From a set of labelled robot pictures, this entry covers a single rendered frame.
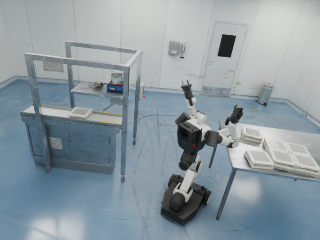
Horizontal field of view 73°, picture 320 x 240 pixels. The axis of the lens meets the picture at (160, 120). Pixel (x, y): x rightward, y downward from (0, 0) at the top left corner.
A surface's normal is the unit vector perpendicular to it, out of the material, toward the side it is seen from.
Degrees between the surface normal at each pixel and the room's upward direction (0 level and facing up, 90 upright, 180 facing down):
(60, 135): 90
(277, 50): 90
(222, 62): 90
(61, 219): 0
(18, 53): 90
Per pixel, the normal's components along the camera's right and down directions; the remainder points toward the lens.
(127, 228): 0.11, -0.88
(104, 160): -0.07, 0.46
